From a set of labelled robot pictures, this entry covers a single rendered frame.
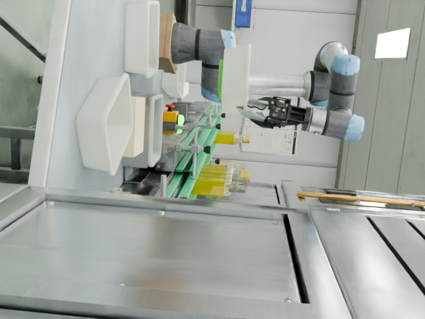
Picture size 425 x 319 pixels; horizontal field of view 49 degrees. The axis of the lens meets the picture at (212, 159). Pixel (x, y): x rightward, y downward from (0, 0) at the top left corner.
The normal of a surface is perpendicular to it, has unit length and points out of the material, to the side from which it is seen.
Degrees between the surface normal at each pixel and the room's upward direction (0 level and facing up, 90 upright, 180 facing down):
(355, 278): 90
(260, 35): 90
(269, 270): 90
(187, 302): 90
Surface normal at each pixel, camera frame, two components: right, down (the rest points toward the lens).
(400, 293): 0.07, -0.98
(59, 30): -0.05, -0.15
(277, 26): -0.07, 0.21
